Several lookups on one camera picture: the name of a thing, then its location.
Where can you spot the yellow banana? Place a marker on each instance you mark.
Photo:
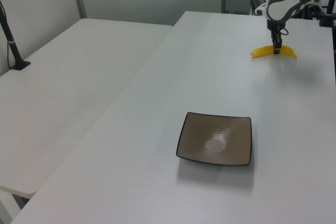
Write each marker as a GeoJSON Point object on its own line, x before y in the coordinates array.
{"type": "Point", "coordinates": [262, 51]}

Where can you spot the white side table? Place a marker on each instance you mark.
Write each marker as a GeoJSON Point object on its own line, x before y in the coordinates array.
{"type": "Point", "coordinates": [65, 90]}

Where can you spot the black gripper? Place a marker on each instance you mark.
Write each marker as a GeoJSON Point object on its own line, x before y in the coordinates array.
{"type": "Point", "coordinates": [276, 28]}

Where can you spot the black desk equipment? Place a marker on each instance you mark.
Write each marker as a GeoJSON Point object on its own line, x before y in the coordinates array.
{"type": "Point", "coordinates": [258, 2]}

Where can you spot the black clamp stand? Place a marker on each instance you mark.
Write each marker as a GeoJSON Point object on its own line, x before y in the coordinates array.
{"type": "Point", "coordinates": [328, 11]}

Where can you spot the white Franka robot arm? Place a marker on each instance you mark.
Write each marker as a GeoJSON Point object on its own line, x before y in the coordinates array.
{"type": "Point", "coordinates": [283, 1]}

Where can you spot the black pole with base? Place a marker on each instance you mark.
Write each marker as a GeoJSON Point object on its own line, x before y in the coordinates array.
{"type": "Point", "coordinates": [11, 43]}

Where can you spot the brown square ceramic plate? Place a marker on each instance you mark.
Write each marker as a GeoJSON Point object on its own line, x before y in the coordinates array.
{"type": "Point", "coordinates": [215, 138]}

